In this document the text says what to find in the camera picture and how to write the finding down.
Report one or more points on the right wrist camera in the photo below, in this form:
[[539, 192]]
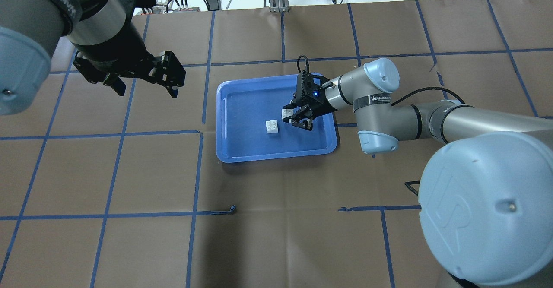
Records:
[[309, 84]]

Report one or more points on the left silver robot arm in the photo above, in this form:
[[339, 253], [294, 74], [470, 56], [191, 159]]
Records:
[[30, 32]]

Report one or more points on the blue plastic tray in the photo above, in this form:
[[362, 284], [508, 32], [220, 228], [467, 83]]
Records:
[[242, 108]]

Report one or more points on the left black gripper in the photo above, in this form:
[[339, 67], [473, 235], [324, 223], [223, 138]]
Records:
[[126, 48]]

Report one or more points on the white block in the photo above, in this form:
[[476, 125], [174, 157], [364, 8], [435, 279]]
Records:
[[271, 127], [287, 113]]

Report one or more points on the orange connector hub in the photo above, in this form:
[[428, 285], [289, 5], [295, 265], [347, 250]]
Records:
[[186, 9]]

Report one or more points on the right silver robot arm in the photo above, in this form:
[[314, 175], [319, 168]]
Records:
[[485, 195]]

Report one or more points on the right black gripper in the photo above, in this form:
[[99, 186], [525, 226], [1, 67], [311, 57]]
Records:
[[319, 103]]

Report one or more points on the black adapter near keyboard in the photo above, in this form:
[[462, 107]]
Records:
[[213, 5]]

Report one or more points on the brown paper table cover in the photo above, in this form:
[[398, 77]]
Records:
[[104, 191]]

